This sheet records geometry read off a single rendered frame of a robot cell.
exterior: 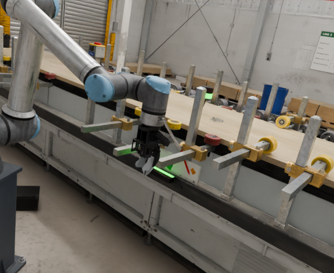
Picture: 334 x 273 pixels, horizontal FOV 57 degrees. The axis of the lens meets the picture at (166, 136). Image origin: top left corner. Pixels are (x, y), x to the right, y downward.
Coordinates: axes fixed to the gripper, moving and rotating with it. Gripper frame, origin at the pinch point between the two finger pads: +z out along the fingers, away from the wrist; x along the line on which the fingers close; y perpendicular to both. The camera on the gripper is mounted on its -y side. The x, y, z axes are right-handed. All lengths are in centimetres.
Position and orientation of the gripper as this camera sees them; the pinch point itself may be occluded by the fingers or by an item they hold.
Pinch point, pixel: (146, 171)
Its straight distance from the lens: 122.3
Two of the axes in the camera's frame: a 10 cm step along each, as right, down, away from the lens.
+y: -6.3, 1.3, -7.7
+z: -1.8, 9.4, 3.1
